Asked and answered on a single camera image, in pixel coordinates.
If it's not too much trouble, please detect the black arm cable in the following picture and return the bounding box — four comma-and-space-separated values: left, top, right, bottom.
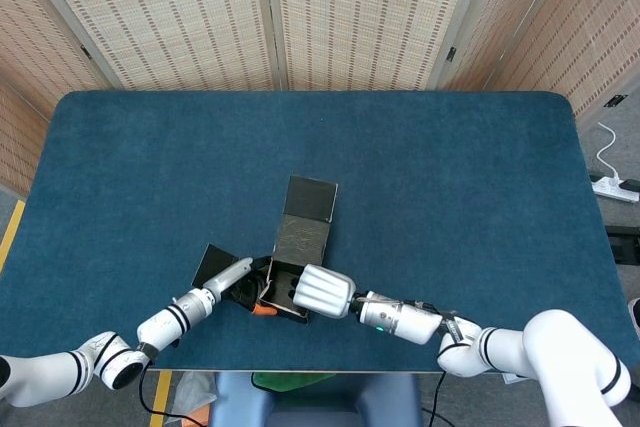
422, 371, 454, 427
136, 356, 201, 427

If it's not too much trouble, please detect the black foldable cardboard box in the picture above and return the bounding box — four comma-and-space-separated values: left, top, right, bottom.
192, 175, 340, 325

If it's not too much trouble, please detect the white power strip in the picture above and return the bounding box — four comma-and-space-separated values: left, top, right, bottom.
589, 172, 640, 204

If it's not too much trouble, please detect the white power cable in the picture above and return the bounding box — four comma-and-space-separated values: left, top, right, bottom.
596, 121, 624, 186

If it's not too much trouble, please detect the green cloth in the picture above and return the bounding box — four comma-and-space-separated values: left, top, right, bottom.
251, 371, 341, 392

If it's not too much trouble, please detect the blue felt-covered table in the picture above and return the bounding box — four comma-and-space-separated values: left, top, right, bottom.
0, 90, 640, 374

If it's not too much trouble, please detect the orange object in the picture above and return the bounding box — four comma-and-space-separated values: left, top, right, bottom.
179, 404, 211, 427

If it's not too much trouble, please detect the woven folding screen panel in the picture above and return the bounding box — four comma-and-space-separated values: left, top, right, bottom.
0, 79, 51, 198
0, 0, 121, 121
482, 0, 640, 121
262, 0, 494, 92
14, 0, 281, 92
439, 0, 569, 93

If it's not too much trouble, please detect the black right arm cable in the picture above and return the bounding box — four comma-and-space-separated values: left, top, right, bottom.
422, 371, 454, 427

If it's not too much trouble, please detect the clear plastic bag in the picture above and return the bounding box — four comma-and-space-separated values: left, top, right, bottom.
164, 371, 219, 424

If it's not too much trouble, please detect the yellow floor tape strip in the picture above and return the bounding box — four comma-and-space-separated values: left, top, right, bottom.
0, 199, 26, 273
149, 370, 174, 427

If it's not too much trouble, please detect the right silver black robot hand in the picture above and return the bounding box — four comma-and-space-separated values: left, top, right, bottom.
276, 263, 358, 320

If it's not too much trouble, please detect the black equipment box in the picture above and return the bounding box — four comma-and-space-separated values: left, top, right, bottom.
605, 225, 640, 264

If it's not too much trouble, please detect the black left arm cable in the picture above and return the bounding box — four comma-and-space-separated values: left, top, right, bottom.
136, 356, 201, 427

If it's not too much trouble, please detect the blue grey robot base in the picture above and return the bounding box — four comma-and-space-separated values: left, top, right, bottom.
207, 371, 424, 427

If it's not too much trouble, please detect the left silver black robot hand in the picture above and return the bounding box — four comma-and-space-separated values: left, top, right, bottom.
201, 257, 279, 319

